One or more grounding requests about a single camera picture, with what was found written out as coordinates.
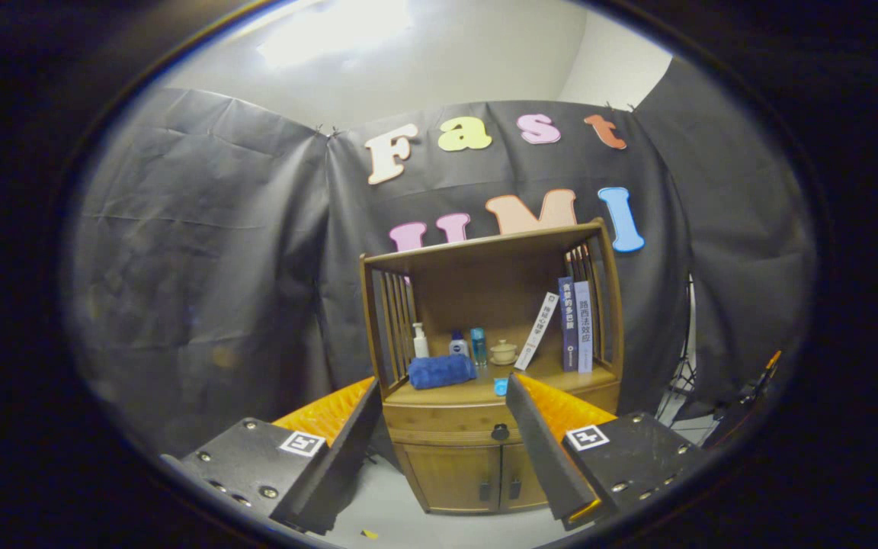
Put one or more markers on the black and orange gripper device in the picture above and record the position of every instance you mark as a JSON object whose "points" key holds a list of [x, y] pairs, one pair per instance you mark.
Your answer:
{"points": [[763, 374]]}

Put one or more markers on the wooden cabinet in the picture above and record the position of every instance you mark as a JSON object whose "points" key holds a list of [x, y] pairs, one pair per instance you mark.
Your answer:
{"points": [[485, 255]]}

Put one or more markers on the white pump bottle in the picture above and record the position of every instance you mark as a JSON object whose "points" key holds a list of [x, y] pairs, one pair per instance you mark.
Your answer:
{"points": [[421, 347]]}

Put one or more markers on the white bottle blue cap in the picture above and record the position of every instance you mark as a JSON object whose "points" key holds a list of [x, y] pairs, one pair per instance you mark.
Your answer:
{"points": [[459, 347]]}

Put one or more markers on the wooden countertop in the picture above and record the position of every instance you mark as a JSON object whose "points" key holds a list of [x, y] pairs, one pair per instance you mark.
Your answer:
{"points": [[447, 395]]}

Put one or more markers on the black backdrop cloth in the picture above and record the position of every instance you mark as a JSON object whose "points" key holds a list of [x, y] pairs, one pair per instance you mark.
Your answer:
{"points": [[218, 267]]}

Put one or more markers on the dark blue book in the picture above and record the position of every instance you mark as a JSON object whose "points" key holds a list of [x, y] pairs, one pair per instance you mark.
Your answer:
{"points": [[568, 324]]}

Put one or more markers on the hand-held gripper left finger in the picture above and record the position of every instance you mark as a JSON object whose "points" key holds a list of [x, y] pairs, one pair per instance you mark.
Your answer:
{"points": [[347, 457]]}

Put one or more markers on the small blue cup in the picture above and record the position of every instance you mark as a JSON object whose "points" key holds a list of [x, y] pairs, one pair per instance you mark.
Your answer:
{"points": [[501, 387]]}

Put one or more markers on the clear blue bottle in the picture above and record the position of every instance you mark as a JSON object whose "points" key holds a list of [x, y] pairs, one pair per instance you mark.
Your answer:
{"points": [[478, 347]]}

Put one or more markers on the wooden drawer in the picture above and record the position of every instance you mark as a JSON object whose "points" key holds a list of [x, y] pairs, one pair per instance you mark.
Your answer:
{"points": [[447, 419]]}

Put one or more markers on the beige lidded teacup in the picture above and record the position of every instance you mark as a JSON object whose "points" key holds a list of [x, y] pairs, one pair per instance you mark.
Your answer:
{"points": [[504, 353]]}

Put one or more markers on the black tripod stand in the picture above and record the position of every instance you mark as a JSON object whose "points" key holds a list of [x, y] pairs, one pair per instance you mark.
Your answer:
{"points": [[683, 381]]}

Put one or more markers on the lavender book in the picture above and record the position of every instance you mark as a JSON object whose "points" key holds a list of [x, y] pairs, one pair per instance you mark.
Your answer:
{"points": [[584, 328]]}

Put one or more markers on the wooden cabinet door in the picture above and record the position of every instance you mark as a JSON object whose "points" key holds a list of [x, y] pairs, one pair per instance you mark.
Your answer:
{"points": [[519, 469], [447, 476]]}

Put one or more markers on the blue folded towel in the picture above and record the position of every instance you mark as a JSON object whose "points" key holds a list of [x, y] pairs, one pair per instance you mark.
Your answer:
{"points": [[439, 372]]}

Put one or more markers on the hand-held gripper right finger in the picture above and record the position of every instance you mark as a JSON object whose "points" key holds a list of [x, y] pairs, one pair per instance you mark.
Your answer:
{"points": [[542, 457]]}

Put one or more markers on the white book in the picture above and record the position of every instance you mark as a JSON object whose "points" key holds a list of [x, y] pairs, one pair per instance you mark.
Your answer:
{"points": [[538, 328]]}

